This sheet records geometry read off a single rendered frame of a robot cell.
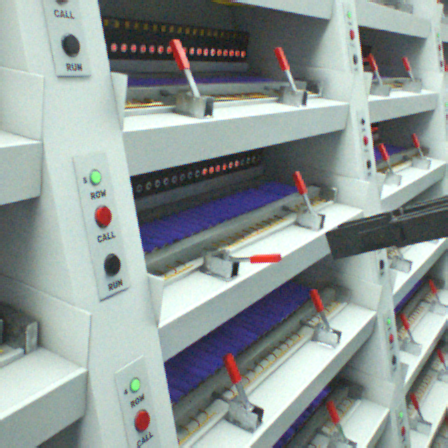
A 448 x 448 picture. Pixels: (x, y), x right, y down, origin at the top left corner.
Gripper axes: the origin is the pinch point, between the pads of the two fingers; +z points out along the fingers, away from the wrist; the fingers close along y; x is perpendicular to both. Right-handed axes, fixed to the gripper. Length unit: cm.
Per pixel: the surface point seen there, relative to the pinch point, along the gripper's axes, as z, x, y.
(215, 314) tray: 17.8, -4.0, -4.7
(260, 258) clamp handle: 12.5, 0.3, -0.5
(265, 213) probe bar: 21.8, 3.8, 20.3
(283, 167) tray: 29, 10, 44
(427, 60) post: 13, 26, 115
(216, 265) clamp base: 18.3, 0.8, -0.9
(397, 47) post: 20, 32, 115
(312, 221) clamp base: 17.5, 0.3, 25.8
